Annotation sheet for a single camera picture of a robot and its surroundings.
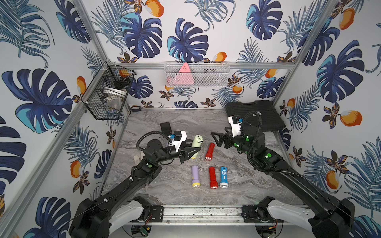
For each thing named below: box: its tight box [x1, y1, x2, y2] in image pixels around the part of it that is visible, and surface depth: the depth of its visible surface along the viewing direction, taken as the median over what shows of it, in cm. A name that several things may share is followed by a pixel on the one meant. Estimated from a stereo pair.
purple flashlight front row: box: [191, 164, 201, 188], surface depth 86 cm
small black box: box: [159, 121, 173, 136], surface depth 109 cm
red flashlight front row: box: [208, 166, 219, 189], surface depth 85 cm
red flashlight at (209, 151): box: [204, 142, 216, 161], surface depth 96 cm
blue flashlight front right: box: [219, 166, 229, 189], surface depth 86 cm
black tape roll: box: [130, 105, 142, 112], surface depth 124 cm
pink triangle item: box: [175, 62, 195, 85], surface depth 92 cm
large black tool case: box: [225, 100, 286, 132], surface depth 115 cm
